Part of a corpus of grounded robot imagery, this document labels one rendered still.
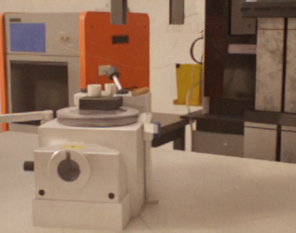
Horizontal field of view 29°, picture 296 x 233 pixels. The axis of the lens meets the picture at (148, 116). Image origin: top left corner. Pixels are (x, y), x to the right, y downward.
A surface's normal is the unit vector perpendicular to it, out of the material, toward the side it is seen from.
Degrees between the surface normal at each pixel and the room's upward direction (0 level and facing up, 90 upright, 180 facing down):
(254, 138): 90
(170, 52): 90
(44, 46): 90
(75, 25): 90
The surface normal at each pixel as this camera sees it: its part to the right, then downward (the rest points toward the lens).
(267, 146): -0.55, 0.13
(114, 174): -0.16, 0.16
